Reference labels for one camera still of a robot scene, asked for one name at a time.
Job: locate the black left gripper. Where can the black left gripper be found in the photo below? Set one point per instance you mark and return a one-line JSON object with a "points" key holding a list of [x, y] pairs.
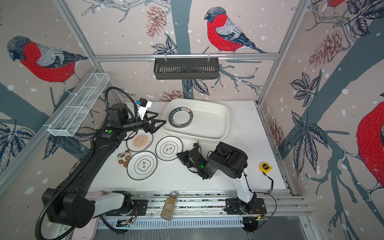
{"points": [[151, 128]]}

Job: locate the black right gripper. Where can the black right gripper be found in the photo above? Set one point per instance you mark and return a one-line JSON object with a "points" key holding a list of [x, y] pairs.
{"points": [[186, 154]]}

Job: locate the white flower plate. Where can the white flower plate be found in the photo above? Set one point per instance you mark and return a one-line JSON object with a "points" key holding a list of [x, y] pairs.
{"points": [[142, 165], [168, 148]]}

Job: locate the green rim plate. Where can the green rim plate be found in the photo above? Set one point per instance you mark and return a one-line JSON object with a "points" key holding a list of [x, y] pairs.
{"points": [[181, 117]]}

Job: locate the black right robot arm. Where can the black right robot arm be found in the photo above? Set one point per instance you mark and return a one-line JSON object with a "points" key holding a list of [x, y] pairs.
{"points": [[233, 163]]}

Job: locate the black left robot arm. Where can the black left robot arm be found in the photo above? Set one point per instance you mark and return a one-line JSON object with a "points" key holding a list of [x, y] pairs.
{"points": [[67, 203]]}

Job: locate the white plastic bin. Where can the white plastic bin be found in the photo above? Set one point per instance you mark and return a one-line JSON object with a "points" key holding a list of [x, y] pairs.
{"points": [[210, 122]]}

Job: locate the sunburst plate left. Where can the sunburst plate left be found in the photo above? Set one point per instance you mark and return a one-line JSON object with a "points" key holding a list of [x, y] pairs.
{"points": [[139, 141]]}

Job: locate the spice jar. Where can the spice jar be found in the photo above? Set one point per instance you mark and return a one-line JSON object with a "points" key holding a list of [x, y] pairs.
{"points": [[169, 207]]}

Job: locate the yellow tape measure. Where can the yellow tape measure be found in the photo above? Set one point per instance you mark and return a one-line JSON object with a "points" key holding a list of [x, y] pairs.
{"points": [[265, 168]]}

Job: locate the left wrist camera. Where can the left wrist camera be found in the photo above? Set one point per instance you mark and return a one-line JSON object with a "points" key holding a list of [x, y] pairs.
{"points": [[143, 105]]}

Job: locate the black wall basket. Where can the black wall basket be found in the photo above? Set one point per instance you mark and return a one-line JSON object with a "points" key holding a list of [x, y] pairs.
{"points": [[186, 69]]}

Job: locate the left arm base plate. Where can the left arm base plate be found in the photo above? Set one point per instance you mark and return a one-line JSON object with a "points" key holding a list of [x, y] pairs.
{"points": [[137, 208]]}

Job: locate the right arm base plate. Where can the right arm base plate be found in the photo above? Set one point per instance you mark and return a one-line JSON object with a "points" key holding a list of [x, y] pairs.
{"points": [[237, 207]]}

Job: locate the white wire mesh shelf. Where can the white wire mesh shelf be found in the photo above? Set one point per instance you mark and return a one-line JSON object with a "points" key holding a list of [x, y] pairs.
{"points": [[81, 102]]}

